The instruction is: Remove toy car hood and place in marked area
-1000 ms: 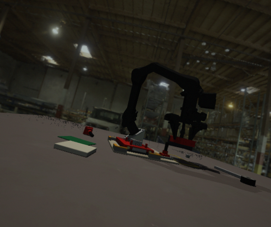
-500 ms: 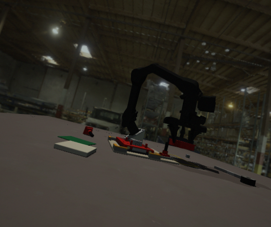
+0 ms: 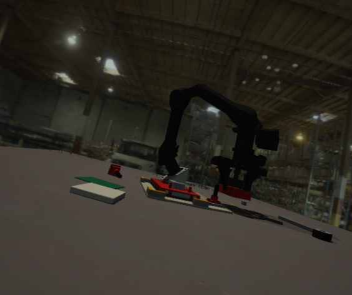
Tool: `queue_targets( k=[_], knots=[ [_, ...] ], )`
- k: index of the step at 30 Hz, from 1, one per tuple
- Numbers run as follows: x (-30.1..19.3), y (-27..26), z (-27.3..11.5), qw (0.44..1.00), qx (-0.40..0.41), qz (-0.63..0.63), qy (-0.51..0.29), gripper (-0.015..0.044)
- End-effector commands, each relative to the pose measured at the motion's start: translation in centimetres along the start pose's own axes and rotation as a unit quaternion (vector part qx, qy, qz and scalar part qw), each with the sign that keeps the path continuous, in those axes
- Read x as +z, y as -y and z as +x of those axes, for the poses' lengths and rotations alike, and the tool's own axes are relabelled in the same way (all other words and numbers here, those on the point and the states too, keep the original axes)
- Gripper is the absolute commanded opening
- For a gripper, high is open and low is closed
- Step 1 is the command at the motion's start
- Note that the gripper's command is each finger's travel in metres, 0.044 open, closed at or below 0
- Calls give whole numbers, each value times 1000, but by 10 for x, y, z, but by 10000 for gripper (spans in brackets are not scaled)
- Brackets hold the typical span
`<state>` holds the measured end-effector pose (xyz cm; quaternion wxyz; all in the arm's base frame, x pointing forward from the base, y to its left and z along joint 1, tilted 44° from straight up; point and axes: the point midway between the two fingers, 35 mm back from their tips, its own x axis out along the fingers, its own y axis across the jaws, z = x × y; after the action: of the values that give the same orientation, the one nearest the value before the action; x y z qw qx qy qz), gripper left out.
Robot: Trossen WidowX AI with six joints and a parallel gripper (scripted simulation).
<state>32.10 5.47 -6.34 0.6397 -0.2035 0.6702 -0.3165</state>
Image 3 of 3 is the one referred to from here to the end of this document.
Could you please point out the beige flat rectangular slab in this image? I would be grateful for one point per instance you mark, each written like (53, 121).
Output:
(95, 191)

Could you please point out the dark green flat panel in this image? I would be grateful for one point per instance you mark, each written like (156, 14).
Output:
(100, 182)

